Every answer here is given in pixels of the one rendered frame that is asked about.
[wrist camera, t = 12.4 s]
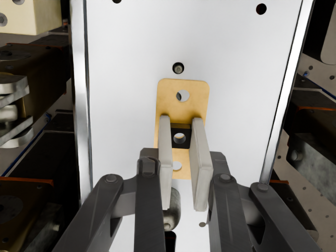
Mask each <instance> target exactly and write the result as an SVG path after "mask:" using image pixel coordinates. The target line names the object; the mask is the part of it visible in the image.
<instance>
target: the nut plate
mask: <svg viewBox="0 0 336 252"><path fill-rule="evenodd" d="M180 90H186V91H188V93H189V98H188V99H187V100H186V101H179V100H178V99H177V97H176V94H177V92H178V91H180ZM209 94H210V86H209V84H208V83H207V82H206V81H203V80H191V79H177V78H162V79H161V80H160V81H159V82H158V84H157V95H156V112H155V128H154V145H153V148H158V135H159V121H160V117H161V116H168V117H169V118H170V132H171V147H172V161H173V162H175V161H177V162H180V163H181V164H182V166H181V168H180V169H177V170H174V169H173V171H172V179H182V180H191V169H190V158H189V148H190V144H191V136H192V121H193V119H194V118H201V119H202V120H203V124H204V127H205V123H206V116H207V109H208V101H209ZM178 133H181V134H183V136H181V137H178V136H175V135H176V134H178Z"/></svg>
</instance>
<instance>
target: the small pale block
mask: <svg viewBox="0 0 336 252"><path fill-rule="evenodd" d="M67 18H68V17H67V1H66V0H0V33H2V34H16V35H29V36H36V35H39V34H42V33H44V32H47V31H50V30H53V29H55V28H58V27H61V26H62V25H63V19H67Z"/></svg>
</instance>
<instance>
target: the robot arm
mask: <svg viewBox="0 0 336 252"><path fill-rule="evenodd" d="M191 129H192V132H191V140H190V148H189V163H190V174H191V185H192V197H193V208H194V210H195V211H196V212H205V211H207V208H208V213H207V219H206V225H208V232H209V247H210V252H253V249H252V245H253V247H254V248H255V250H256V252H323V251H322V249H321V248H320V247H319V246H318V244H317V243H316V242H315V241H314V239H313V238H312V237H311V235H310V234H309V233H308V232H307V230H306V229H305V228H304V227H303V225H302V224H301V223H300V222H299V220H298V219H297V218H296V216H295V215H294V214H293V213H292V211H291V210H290V209H289V208H288V206H287V205H286V204H285V203H284V201H283V200H282V199H281V197H280V196H279V195H278V194H277V192H276V191H275V190H274V189H273V188H272V187H271V186H270V185H268V184H266V183H263V182H253V183H252V184H251V185H250V187H247V186H244V185H241V184H238V183H237V180H236V179H235V177H233V176H232V175H231V173H230V170H229V166H228V163H227V160H226V156H225V155H224V154H223V153H222V152H220V151H210V150H209V146H208V141H207V136H206V132H205V127H204V122H203V119H202V118H198V117H194V119H192V126H191ZM172 176H173V155H172V140H171V125H170V117H169V116H168V115H161V116H160V117H159V128H158V143H157V148H149V147H144V148H143V149H142V150H141V151H140V153H139V159H138V160H137V164H136V175H135V176H134V177H132V178H129V179H123V177H122V176H120V175H118V174H114V173H110V174H106V175H103V176H102V177H101V178H100V179H99V180H98V182H97V183H96V185H95V186H94V188H93V189H92V191H91V192H90V194H89V195H88V197H87V198H86V200H85V201H84V203H83V204H82V206H81V207H80V209H79V210H78V212H77V213H76V215H75V216H74V218H73V219H72V221H71V222H70V224H69V225H68V227H67V229H66V230H65V232H64V233H63V235H62V236H61V238H60V239H59V241H58V242H57V244H56V245H55V247H54V248H53V250H52V251H51V252H109V250H110V248H111V245H112V243H113V241H114V239H115V236H116V234H117V232H118V230H119V227H120V225H121V223H122V221H123V217H125V216H130V215H135V219H134V246H133V252H166V241H165V229H164V218H163V210H167V209H169V208H170V197H171V187H172ZM251 243H252V245H251Z"/></svg>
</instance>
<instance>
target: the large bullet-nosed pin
mask: <svg viewBox="0 0 336 252"><path fill-rule="evenodd" d="M162 211H163V223H164V231H165V232H169V231H172V230H174V229H175V228H176V227H177V226H178V224H179V222H180V219H181V196H180V193H179V192H178V191H177V190H176V189H175V188H173V187H171V192H170V203H169V208H168V209H167V210H164V209H163V210H162Z"/></svg>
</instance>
